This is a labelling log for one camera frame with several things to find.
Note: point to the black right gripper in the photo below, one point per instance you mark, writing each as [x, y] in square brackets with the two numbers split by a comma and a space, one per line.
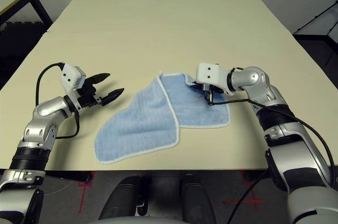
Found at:
[216, 89]

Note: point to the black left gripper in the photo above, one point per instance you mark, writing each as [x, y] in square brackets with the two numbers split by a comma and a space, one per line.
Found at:
[87, 95]

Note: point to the light blue towel white trim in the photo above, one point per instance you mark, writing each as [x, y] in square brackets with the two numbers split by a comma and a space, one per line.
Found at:
[137, 123]

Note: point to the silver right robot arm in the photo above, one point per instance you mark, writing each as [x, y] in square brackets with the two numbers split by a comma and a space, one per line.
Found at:
[272, 97]

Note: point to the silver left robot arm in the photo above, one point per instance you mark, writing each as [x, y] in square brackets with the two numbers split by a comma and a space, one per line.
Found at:
[42, 129]

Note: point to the black foam floor mat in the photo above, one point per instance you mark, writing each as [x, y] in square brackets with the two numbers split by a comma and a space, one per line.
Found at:
[16, 55]

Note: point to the black table base foot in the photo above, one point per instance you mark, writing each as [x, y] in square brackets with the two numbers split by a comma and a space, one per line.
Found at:
[68, 177]

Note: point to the grey robot right leg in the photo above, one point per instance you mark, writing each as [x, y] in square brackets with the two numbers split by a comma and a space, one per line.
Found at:
[198, 197]

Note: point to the grey robot leg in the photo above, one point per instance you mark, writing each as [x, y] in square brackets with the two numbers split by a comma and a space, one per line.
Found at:
[198, 197]
[121, 197]

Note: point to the grey robot left leg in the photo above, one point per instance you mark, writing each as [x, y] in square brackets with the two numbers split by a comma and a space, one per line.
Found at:
[121, 197]

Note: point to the grey robot torso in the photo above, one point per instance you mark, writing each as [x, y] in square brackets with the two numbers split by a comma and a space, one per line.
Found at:
[137, 220]

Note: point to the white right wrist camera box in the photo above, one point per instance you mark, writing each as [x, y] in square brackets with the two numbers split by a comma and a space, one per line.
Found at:
[210, 73]

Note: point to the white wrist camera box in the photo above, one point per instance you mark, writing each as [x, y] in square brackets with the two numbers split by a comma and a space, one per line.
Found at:
[210, 73]
[71, 76]

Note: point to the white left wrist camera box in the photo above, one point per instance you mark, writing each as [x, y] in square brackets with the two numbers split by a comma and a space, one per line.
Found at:
[71, 76]

